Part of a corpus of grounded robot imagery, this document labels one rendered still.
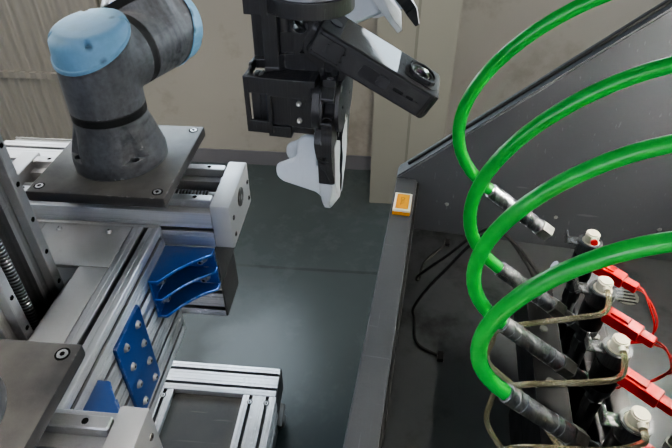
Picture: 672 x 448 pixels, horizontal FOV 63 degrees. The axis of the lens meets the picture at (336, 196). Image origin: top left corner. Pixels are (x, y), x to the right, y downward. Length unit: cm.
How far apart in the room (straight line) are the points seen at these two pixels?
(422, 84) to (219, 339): 165
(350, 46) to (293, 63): 6
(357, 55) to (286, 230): 198
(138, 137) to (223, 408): 89
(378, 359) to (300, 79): 41
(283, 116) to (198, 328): 163
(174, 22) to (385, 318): 58
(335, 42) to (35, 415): 47
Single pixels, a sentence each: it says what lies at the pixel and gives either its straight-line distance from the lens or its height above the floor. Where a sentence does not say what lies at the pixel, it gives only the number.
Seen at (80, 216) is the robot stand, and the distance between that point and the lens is 103.
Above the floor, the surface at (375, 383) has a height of 95.
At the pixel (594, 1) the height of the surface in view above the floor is 139.
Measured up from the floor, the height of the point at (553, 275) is 126.
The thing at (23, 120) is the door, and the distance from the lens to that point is 314.
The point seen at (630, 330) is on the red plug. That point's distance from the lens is 68.
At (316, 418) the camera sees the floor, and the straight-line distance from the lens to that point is 181.
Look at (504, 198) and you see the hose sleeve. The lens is 68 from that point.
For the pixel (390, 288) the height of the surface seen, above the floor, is 95.
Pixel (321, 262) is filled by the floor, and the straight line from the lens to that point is 224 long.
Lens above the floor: 154
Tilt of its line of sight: 37 degrees down
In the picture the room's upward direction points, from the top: straight up
